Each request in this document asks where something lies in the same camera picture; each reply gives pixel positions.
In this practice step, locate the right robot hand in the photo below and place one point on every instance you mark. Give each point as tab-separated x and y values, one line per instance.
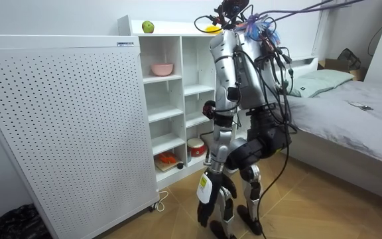
212	103

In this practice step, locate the white shelf unit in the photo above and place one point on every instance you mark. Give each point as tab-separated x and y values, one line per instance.
164	113

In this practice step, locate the cardboard box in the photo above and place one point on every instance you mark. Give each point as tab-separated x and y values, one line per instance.
337	64

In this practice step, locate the red and white drum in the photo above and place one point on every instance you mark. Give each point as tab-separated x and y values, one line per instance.
196	147

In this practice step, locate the pink bowl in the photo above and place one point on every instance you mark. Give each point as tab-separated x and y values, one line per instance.
162	69

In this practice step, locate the flat wooden board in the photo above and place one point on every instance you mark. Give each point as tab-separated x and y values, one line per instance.
164	166

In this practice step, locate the grey bed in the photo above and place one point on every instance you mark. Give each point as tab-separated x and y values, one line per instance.
343	132

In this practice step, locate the small black ball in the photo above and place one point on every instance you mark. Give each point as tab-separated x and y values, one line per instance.
180	166

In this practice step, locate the green apple soft toy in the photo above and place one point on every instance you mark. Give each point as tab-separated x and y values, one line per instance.
148	27

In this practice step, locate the pale green pillow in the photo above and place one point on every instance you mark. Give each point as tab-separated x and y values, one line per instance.
310	88
333	76

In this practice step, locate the robot body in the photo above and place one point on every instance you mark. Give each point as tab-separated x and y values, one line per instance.
254	83

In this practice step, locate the dark bag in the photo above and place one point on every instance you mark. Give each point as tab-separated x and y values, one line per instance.
350	58

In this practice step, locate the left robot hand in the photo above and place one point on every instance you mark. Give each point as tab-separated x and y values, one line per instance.
207	196

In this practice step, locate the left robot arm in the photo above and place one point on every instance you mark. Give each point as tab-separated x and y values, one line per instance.
222	66

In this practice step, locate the black plastic bag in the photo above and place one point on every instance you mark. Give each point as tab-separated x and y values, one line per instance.
15	222

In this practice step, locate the orange toy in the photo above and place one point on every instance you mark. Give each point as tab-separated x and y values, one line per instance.
167	158

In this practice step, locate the white perforated air purifier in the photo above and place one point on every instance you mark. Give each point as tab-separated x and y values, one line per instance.
61	132

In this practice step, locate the red apple soft toy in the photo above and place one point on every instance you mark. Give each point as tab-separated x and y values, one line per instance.
208	110

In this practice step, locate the yellow soft toy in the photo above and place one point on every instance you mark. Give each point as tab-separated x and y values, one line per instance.
213	30

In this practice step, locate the robot legs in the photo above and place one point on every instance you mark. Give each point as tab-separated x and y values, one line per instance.
254	186

